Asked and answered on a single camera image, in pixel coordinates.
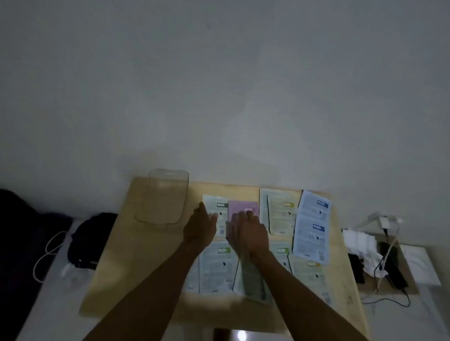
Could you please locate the person's left hand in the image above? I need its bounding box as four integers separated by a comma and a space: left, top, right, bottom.
182, 202, 219, 251

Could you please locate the person's right hand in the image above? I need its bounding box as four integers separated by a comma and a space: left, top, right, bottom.
225, 210, 271, 259

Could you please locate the clear plastic container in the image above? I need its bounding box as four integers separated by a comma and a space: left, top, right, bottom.
135, 169, 189, 227

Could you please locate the group of face mask packets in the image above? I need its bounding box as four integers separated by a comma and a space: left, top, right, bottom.
182, 188, 333, 310

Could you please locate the person's left forearm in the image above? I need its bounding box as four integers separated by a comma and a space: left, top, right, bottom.
82, 242, 216, 341

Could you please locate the person's right forearm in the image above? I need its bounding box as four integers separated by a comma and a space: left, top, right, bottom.
240, 249, 370, 341

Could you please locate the light wooden table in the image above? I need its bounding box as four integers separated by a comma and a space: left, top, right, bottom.
79, 177, 370, 341

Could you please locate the crumpled white cloth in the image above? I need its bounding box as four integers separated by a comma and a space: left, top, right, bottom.
341, 228, 389, 278

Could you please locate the black bag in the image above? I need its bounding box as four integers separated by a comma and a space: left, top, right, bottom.
67, 212, 119, 270

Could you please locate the small black pouch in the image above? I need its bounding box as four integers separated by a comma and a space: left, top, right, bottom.
348, 253, 366, 284

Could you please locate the crumpled clear plastic wrapper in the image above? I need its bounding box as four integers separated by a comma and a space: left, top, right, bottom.
61, 265, 88, 286

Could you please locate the black power bank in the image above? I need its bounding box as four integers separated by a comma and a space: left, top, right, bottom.
379, 241, 408, 290

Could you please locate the brown cardboard sheet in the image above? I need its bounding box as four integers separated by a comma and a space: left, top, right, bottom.
346, 233, 421, 296

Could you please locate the dark blanket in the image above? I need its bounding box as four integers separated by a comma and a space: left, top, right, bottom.
0, 189, 73, 341

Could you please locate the white charging cable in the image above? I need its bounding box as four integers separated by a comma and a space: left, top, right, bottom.
374, 228, 401, 293

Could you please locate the thin black cable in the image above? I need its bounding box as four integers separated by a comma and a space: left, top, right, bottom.
360, 258, 411, 308

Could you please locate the white looped cable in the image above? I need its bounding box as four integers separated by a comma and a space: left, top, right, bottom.
33, 230, 68, 283

